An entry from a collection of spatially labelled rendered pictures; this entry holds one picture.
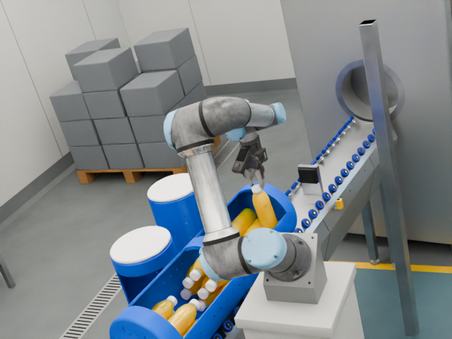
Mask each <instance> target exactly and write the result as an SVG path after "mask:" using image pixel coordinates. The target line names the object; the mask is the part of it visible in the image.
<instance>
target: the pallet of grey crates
mask: <svg viewBox="0 0 452 339"><path fill-rule="evenodd" d="M133 47H134V50H135V53H136V56H137V60H138V61H136V62H135V59H134V56H133V52H132V50H131V47H125V48H121V47H120V43H119V41H118V38H108V39H103V40H94V41H89V42H85V43H84V44H82V45H81V46H78V47H77V48H75V49H73V50H72V51H70V52H68V53H67V54H65V58H66V60H67V63H68V65H69V68H70V71H71V74H72V76H73V79H74V81H72V82H70V83H69V84H67V85H66V86H64V87H63V88H61V89H60V90H58V91H57V92H55V93H54V94H52V95H51V96H50V97H49V98H50V100H51V103H52V106H53V108H54V111H55V113H56V117H57V118H58V121H59V124H60V126H61V129H62V132H63V134H64V137H65V140H66V142H67V145H68V146H69V149H70V152H71V155H72V157H73V160H74V162H75V165H76V167H77V171H76V172H77V175H78V177H79V180H80V182H81V184H89V183H90V182H91V181H93V180H94V179H95V178H96V177H97V176H98V175H100V174H101V173H102V172H123V174H124V177H125V180H126V183H136V182H137V181H138V180H139V179H140V178H141V177H142V176H143V175H144V174H145V173H146V172H158V171H173V173H174V175H175V174H188V170H187V167H186V163H185V160H184V158H183V157H181V156H179V155H178V153H177V150H175V149H172V148H170V146H169V145H168V143H167V141H166V139H165V135H164V129H163V126H164V121H165V117H166V116H167V115H168V114H169V113H170V112H172V111H174V110H177V109H178V108H183V107H185V106H189V105H191V104H194V103H197V102H200V101H203V100H205V99H207V96H206V91H205V88H204V84H203V81H202V74H201V72H200V67H199V64H198V59H197V57H196V54H195V51H194V47H193V43H192V39H191V36H190V32H189V29H188V28H178V29H173V30H164V31H158V32H153V33H152V34H150V35H148V36H147V37H145V38H144V39H142V40H141V41H139V42H138V43H136V44H134V45H133Z"/></svg>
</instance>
